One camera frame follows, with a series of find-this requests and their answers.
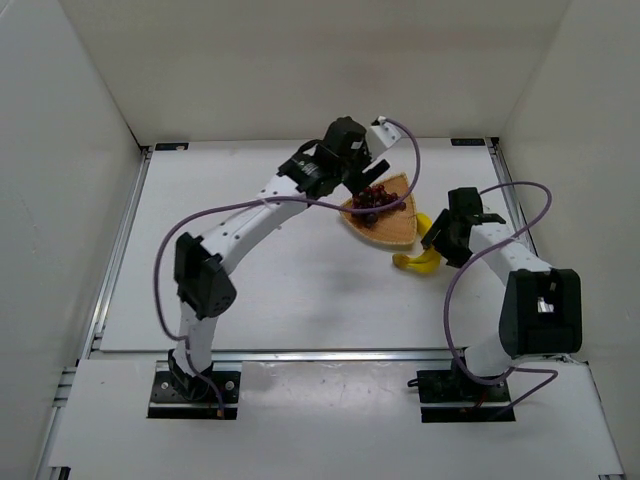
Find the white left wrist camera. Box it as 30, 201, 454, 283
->
367, 116, 402, 151

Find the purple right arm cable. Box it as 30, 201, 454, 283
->
444, 180, 560, 421

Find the aluminium right table rail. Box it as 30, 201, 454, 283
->
489, 138, 576, 364

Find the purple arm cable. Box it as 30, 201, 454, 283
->
444, 180, 560, 421
154, 119, 421, 419

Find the yellow fake banana bunch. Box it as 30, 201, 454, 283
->
392, 213, 442, 275

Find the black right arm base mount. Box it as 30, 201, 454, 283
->
407, 365, 516, 424

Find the woven triangular fruit basket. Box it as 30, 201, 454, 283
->
340, 172, 418, 250

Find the black right corner bracket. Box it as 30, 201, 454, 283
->
450, 138, 486, 147

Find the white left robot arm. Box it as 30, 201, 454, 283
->
169, 116, 400, 401

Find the red fake grape bunch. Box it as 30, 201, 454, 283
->
351, 184, 406, 227

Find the black corner bracket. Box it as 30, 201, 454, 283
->
154, 142, 189, 151
450, 138, 486, 147

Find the aluminium table rail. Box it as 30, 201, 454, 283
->
212, 349, 452, 362
489, 138, 576, 364
75, 146, 153, 366

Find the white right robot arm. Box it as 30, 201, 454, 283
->
422, 187, 583, 385

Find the aluminium left table rail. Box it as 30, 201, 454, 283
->
75, 146, 153, 366

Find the black left corner bracket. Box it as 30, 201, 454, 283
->
154, 142, 189, 151

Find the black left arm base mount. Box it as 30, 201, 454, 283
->
147, 361, 241, 421

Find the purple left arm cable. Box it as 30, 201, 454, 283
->
154, 119, 421, 419

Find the aluminium front table rail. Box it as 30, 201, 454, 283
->
212, 349, 452, 362

